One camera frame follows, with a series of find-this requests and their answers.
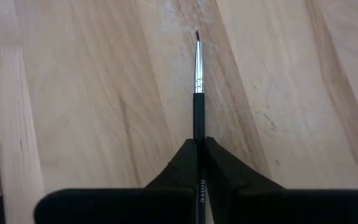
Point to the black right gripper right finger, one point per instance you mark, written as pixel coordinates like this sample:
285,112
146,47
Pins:
291,207

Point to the black pen thick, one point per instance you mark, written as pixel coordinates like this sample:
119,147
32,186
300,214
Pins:
199,118

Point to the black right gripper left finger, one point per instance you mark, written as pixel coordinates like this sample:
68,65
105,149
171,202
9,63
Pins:
120,207

